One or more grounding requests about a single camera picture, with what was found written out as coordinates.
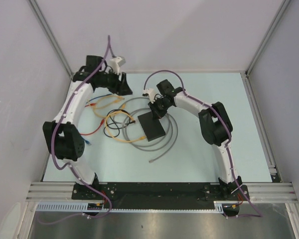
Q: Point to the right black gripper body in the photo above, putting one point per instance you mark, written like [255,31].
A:
[160,104]

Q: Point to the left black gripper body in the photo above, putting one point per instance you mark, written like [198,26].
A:
[109,81]

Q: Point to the right aluminium side rail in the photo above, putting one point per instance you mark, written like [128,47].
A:
[270,159]

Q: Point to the white slotted cable duct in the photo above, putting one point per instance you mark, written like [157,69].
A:
[95,208]

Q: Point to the aluminium front frame rail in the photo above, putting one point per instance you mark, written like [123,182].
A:
[259,192]

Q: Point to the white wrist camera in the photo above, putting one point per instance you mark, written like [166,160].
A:
[116,63]
[150,93]

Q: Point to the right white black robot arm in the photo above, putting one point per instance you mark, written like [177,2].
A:
[215,126]

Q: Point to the right aluminium corner post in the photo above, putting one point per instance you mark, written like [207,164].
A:
[268,35]

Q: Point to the left aluminium corner post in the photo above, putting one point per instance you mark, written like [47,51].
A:
[38,13]

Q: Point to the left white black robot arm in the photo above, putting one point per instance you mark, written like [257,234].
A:
[64,142]

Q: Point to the aluminium corner post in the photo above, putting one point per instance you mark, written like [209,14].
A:
[38,13]
[268,35]

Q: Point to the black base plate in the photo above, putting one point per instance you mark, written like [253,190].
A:
[160,196]

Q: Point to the black network switch box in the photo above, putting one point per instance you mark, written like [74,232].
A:
[152,128]

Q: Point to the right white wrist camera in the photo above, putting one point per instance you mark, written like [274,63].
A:
[150,93]

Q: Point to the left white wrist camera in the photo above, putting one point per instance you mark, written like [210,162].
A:
[116,63]

